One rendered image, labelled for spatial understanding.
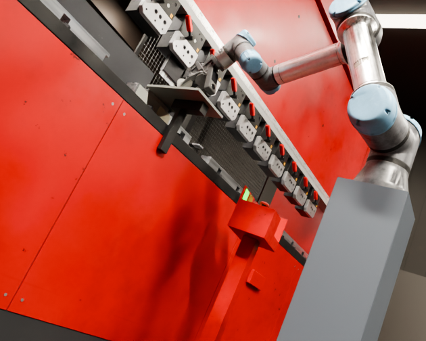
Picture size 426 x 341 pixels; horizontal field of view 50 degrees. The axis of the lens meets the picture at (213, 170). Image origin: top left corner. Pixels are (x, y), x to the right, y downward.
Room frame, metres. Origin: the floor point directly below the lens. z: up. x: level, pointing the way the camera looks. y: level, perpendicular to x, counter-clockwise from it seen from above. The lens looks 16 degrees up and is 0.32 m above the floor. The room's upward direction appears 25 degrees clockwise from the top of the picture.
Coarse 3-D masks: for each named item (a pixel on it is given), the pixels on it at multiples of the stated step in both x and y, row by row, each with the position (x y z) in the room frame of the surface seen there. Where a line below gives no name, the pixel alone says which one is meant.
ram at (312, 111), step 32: (224, 0) 1.72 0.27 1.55; (256, 0) 1.86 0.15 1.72; (288, 0) 2.03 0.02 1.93; (224, 32) 1.79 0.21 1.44; (256, 32) 1.94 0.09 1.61; (288, 32) 2.12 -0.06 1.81; (320, 32) 2.34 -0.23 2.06; (288, 96) 2.31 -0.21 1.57; (320, 96) 2.56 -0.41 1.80; (288, 128) 2.41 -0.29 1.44; (320, 128) 2.68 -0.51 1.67; (352, 128) 3.04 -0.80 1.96; (320, 160) 2.81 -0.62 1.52; (352, 160) 3.20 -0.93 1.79; (320, 192) 2.94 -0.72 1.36
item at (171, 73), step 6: (168, 54) 1.68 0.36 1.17; (168, 60) 1.67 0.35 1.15; (174, 60) 1.69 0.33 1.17; (162, 66) 1.68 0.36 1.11; (168, 66) 1.68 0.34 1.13; (174, 66) 1.70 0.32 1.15; (180, 66) 1.72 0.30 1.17; (162, 72) 1.68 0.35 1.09; (168, 72) 1.69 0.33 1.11; (174, 72) 1.72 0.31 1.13; (180, 72) 1.74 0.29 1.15; (168, 78) 1.72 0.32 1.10; (174, 78) 1.73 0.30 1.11; (174, 84) 1.75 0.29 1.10
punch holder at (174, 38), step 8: (176, 16) 1.64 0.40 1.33; (184, 16) 1.62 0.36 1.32; (176, 24) 1.63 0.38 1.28; (184, 24) 1.62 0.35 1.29; (192, 24) 1.65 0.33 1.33; (168, 32) 1.65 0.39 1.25; (176, 32) 1.61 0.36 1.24; (184, 32) 1.63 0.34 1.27; (192, 32) 1.66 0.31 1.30; (200, 32) 1.69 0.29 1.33; (160, 40) 1.66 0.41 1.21; (168, 40) 1.63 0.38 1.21; (176, 40) 1.62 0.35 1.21; (184, 40) 1.64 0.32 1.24; (200, 40) 1.71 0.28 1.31; (160, 48) 1.66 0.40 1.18; (168, 48) 1.63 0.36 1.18; (176, 48) 1.63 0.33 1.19; (184, 48) 1.67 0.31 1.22; (192, 48) 1.69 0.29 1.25; (200, 48) 1.72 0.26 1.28; (176, 56) 1.67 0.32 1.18; (184, 56) 1.67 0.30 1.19; (192, 56) 1.71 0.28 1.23; (184, 64) 1.70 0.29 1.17; (192, 64) 1.72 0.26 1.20
